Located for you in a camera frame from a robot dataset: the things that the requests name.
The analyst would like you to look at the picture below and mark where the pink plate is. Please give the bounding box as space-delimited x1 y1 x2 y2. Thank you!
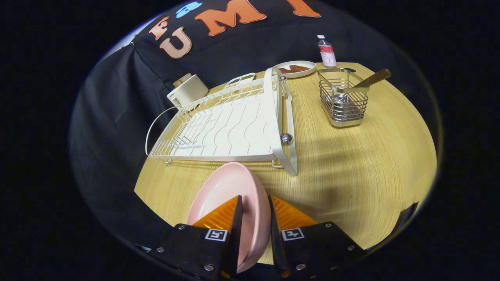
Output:
186 162 272 274

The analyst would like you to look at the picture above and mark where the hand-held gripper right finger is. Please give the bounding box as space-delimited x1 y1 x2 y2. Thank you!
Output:
268 194 368 279

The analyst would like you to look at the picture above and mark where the wooden handled metal spoon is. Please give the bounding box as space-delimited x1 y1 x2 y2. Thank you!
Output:
331 68 392 114

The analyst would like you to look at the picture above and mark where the white wire dish rack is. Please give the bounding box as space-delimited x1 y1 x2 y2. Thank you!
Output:
145 66 299 176

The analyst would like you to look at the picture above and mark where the white plate with meat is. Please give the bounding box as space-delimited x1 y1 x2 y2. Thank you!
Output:
273 60 316 79

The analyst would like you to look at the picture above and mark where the metal wire basket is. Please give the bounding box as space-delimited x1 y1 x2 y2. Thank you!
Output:
317 68 370 128

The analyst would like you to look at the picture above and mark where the clear bottle with red label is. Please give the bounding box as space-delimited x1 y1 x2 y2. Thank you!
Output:
317 35 337 69

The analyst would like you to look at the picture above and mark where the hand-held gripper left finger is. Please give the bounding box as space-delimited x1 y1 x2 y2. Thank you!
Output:
150 194 243 281

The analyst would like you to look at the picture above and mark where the white toaster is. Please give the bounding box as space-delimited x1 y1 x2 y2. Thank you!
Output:
167 74 209 108

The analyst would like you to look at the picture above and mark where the white sectioned condiment dish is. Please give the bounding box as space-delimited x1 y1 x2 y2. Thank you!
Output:
223 72 256 89

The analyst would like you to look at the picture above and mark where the black backdrop cloth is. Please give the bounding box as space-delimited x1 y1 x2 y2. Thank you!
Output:
70 0 430 258

